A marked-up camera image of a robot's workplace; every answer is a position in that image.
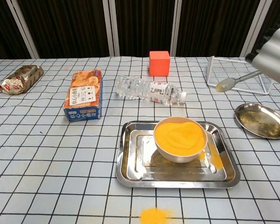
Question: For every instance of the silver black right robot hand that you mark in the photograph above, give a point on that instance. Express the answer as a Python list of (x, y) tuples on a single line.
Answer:
[(277, 58)]

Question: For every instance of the metal spoon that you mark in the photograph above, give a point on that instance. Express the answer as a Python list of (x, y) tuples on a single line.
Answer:
[(225, 84)]

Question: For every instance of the orange bowl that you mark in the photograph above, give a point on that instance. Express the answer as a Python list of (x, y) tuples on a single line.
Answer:
[(177, 157)]

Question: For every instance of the rectangular steel tray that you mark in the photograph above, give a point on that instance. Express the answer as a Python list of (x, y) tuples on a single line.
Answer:
[(135, 163)]

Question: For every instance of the orange powder pile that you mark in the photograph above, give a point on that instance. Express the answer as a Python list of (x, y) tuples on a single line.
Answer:
[(154, 215)]

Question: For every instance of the clear plastic container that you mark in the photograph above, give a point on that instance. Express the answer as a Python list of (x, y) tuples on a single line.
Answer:
[(226, 67)]

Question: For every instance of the round steel plate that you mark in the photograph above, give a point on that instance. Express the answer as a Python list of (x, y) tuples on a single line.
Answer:
[(259, 121)]

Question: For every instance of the orange cube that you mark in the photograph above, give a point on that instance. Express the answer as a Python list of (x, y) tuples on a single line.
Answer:
[(159, 64)]

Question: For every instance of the clear plastic water bottle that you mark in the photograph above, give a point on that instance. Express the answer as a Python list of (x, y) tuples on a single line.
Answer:
[(142, 88)]

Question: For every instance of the orange blue biscuit box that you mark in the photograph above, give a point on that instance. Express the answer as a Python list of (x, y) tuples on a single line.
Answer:
[(84, 93)]

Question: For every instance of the black white-framed folding screen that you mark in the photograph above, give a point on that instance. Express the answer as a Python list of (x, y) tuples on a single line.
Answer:
[(67, 25)]

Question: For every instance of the white black checked tablecloth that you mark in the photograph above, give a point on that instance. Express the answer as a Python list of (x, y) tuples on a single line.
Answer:
[(49, 151)]

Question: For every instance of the gold foil snack packet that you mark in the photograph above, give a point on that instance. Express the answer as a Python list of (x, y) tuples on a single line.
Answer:
[(21, 79)]

